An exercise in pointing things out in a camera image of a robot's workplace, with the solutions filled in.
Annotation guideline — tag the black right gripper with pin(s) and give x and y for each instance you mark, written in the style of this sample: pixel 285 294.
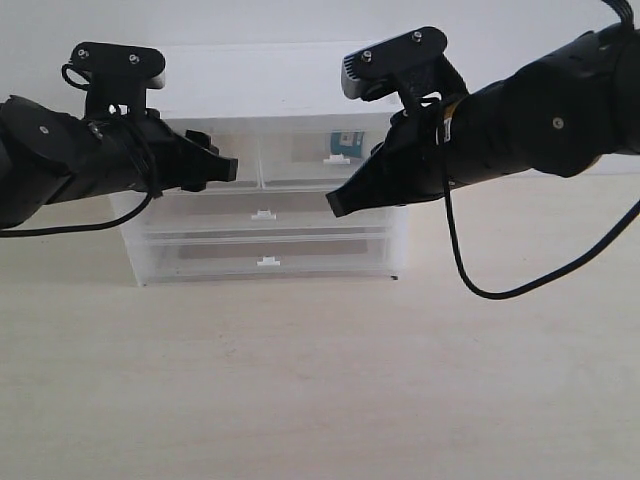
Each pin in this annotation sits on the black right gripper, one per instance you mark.
pixel 403 169

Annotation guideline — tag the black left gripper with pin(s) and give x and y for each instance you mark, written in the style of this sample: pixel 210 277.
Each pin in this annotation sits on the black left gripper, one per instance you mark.
pixel 125 155

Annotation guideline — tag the white pill bottle teal label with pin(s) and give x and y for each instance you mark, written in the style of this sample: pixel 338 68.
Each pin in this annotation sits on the white pill bottle teal label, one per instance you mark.
pixel 347 143

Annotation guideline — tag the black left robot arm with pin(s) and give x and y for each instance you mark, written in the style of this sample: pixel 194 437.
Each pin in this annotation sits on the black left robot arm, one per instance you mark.
pixel 50 157

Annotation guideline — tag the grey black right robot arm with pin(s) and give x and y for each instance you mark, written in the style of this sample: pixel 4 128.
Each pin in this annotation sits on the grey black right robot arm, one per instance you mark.
pixel 557 115

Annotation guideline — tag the white plastic drawer cabinet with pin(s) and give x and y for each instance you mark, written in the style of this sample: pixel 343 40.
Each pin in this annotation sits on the white plastic drawer cabinet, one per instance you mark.
pixel 271 87

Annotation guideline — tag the middle wide clear drawer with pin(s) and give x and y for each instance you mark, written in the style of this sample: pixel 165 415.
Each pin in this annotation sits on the middle wide clear drawer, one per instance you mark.
pixel 181 212

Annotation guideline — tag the wide clear drawer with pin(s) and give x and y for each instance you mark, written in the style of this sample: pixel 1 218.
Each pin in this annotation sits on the wide clear drawer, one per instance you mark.
pixel 181 212
pixel 177 260

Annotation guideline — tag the bottom wide clear drawer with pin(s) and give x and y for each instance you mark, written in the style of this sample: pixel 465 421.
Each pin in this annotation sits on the bottom wide clear drawer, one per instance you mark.
pixel 177 260

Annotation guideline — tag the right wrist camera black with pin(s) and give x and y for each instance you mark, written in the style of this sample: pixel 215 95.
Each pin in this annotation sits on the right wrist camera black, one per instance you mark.
pixel 412 65

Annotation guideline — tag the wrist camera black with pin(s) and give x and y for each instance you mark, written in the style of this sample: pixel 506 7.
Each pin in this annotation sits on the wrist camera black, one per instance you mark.
pixel 114 75
pixel 412 65

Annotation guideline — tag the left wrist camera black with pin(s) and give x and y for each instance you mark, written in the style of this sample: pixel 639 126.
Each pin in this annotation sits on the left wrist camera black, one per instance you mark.
pixel 114 75

